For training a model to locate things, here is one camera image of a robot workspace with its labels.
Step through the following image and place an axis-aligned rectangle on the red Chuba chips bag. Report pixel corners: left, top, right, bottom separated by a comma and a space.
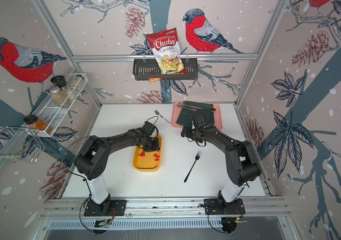
146, 28, 187, 75

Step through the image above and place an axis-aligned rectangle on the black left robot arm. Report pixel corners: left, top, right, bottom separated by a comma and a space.
74, 128, 160, 209

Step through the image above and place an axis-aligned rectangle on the clear spice jar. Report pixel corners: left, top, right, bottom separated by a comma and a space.
69, 75, 83, 100

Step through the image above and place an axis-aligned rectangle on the pink plastic tray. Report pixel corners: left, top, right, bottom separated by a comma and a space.
171, 102, 223, 130

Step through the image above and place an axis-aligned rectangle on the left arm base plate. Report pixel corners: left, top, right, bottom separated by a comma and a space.
84, 200, 127, 217

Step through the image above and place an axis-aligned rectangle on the silver lid spice jar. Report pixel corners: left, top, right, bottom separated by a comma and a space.
49, 86, 70, 108

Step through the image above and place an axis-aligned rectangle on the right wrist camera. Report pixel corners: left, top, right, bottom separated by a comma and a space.
192, 115, 207, 128

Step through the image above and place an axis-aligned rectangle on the white wire spice rack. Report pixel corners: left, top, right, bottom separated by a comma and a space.
32, 73, 88, 137

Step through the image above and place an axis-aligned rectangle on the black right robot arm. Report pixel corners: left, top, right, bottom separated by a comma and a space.
181, 126, 262, 206

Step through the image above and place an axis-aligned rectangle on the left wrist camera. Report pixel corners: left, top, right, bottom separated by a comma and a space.
141, 121, 157, 136

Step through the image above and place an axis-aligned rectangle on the yellow plastic storage tray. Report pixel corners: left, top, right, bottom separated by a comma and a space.
132, 135, 162, 172

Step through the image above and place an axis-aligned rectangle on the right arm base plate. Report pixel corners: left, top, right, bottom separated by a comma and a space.
200, 198, 246, 216

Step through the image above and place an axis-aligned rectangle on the purple black fork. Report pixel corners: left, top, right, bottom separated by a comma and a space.
184, 151, 202, 183

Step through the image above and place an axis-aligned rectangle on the chrome wire rack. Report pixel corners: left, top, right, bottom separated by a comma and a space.
0, 127, 45, 164

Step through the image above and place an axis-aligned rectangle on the silver fork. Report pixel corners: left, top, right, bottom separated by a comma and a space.
154, 110, 171, 125

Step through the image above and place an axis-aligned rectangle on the black lid spice jar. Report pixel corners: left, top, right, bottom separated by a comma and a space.
50, 76, 67, 90

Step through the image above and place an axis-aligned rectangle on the dark green cloth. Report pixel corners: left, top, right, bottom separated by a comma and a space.
176, 101, 216, 127

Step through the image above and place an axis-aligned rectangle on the black wall basket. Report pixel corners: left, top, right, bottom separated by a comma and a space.
133, 58, 198, 81

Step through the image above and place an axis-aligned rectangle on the orange spice jar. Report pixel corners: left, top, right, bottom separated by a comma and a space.
24, 115, 53, 134

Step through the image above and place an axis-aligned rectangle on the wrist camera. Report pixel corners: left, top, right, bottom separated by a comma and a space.
141, 121, 157, 136
192, 115, 207, 128

